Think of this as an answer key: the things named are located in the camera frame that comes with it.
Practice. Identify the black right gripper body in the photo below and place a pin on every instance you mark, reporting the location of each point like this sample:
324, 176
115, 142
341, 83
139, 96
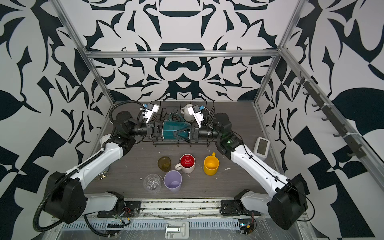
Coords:
206, 134

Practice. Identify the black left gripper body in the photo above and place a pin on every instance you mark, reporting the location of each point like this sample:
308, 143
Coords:
148, 130

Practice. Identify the cream mug dark green outside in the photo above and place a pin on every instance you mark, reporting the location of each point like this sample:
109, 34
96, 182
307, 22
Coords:
174, 122

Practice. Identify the white mug red inside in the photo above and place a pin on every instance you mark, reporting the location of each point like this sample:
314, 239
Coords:
186, 164

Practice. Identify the yellow mug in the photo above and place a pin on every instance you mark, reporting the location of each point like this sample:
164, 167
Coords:
211, 165

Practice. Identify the lilac plastic cup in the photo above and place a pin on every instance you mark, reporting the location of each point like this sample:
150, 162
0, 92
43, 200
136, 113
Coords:
173, 181

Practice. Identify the white faceted mug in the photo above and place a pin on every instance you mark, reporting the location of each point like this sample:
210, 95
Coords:
185, 112

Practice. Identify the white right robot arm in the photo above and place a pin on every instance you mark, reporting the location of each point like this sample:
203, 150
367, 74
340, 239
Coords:
286, 200

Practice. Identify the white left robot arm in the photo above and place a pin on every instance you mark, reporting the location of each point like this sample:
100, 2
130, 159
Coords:
65, 201

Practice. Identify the olive green glass cup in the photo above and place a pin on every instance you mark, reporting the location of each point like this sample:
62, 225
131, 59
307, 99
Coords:
164, 164

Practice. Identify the clear glass cup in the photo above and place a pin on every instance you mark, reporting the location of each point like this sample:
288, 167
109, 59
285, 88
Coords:
152, 183

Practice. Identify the white digital thermometer display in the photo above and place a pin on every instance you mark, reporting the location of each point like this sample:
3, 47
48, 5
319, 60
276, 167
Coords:
261, 149

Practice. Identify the round grey alarm clock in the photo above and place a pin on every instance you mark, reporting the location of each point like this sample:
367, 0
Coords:
103, 175

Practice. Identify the black wire dish rack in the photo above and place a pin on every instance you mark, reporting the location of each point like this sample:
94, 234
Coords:
175, 107

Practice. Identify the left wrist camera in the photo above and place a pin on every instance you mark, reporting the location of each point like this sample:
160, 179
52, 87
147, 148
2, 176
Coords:
149, 110

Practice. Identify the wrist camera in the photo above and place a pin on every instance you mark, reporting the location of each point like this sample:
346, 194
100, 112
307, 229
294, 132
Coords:
198, 114
149, 110

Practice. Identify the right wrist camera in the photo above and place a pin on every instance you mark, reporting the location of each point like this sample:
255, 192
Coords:
198, 114

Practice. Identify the white cable duct strip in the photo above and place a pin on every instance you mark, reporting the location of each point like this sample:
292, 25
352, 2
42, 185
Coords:
195, 224

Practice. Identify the silver latch bracket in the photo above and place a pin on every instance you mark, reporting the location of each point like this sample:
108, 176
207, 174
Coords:
177, 230

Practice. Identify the grey wall hook rail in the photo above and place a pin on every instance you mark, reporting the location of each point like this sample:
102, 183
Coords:
334, 116

